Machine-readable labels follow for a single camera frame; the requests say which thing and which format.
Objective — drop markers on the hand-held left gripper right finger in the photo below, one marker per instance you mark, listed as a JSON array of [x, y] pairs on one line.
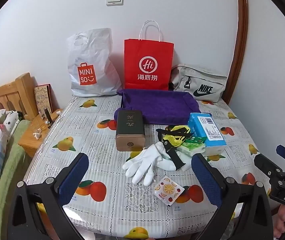
[[207, 180]]

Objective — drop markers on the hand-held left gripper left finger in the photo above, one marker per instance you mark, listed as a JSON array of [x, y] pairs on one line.
[[73, 177]]

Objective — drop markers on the fruit print wipe packet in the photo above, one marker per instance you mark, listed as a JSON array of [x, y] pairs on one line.
[[168, 187]]

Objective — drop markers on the yellow mesh armband pouch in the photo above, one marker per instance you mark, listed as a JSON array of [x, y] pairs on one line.
[[175, 137]]

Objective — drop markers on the white cotton gloves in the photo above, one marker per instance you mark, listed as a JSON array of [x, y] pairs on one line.
[[145, 162]]

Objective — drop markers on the purple fabric tray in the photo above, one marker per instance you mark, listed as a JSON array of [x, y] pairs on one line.
[[160, 105]]

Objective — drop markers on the person's right hand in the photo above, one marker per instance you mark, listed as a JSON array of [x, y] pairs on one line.
[[282, 220]]

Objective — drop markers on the fruit print tablecloth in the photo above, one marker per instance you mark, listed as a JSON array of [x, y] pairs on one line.
[[102, 155]]

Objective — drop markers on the blue tissue box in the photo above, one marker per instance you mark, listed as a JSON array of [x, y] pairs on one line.
[[207, 130]]

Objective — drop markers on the wooden nightstand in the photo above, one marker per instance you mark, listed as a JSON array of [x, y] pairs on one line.
[[32, 142]]

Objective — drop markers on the white earphones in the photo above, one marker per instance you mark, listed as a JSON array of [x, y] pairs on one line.
[[36, 135]]

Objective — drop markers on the green blanket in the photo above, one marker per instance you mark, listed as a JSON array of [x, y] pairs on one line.
[[10, 170]]

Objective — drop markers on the small black bottle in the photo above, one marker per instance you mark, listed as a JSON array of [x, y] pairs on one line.
[[48, 116]]

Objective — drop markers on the patterned book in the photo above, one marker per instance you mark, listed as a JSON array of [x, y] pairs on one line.
[[43, 98]]

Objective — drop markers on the white dotted cloth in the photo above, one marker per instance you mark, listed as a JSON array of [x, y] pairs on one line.
[[7, 120]]

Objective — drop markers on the grey waist bag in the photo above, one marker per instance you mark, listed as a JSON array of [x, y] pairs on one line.
[[200, 85]]

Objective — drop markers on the wooden bed headboard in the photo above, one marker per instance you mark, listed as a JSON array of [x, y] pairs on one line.
[[12, 92]]

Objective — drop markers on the white plastic shopping bag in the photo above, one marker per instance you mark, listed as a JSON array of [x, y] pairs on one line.
[[92, 62]]

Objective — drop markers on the red paper bag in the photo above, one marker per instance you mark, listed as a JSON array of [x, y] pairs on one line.
[[148, 62]]

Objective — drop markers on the brown wooden door frame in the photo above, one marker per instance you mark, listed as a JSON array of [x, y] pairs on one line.
[[241, 42]]

